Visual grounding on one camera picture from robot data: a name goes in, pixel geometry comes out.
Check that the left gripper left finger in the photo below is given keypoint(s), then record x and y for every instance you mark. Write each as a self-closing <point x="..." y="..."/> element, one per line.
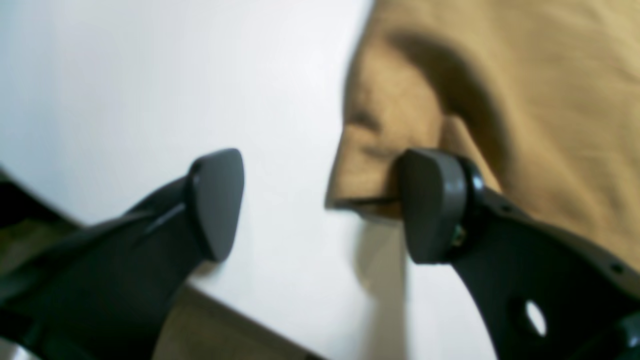
<point x="104" y="292"/>

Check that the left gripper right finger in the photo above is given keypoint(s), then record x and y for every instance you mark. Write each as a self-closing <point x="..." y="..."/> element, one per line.
<point x="543" y="293"/>

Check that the brown t-shirt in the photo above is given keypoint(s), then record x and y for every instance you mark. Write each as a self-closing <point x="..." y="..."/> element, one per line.
<point x="543" y="95"/>

